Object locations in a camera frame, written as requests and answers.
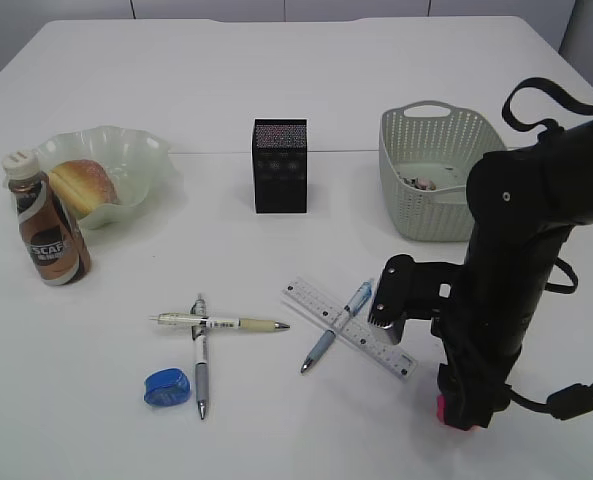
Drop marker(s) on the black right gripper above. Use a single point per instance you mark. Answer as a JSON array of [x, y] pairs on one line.
[[469, 371]]

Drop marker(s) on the pink pencil sharpener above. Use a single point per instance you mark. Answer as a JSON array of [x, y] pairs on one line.
[[452, 411]]

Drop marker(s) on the small paper ball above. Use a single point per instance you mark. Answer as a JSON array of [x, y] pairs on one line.
[[411, 181]]

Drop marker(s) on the golden bread roll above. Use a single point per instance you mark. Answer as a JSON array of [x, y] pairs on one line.
[[83, 185]]

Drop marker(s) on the brown coffee bottle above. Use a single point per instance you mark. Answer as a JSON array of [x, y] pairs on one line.
[[47, 228]]

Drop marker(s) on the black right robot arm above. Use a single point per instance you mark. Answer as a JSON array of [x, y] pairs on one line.
[[525, 204]]

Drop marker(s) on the green plastic woven basket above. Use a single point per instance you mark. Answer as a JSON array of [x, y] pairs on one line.
[[440, 142]]

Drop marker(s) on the white beige-grip pen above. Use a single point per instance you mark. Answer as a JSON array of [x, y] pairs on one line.
[[214, 322]]

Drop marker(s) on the white grey-grip pen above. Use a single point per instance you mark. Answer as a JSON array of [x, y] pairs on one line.
[[201, 369]]

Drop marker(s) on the black mesh pen holder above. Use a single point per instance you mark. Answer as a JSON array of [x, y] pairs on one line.
[[279, 164]]

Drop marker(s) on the blue pencil sharpener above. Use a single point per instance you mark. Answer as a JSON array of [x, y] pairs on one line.
[[166, 388]]

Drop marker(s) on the green wavy glass plate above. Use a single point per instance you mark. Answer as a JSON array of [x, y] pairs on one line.
[[134, 160]]

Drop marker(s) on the clear plastic ruler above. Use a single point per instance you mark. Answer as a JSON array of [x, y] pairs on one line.
[[321, 309]]

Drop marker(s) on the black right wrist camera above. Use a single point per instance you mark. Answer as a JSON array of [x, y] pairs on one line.
[[409, 290]]

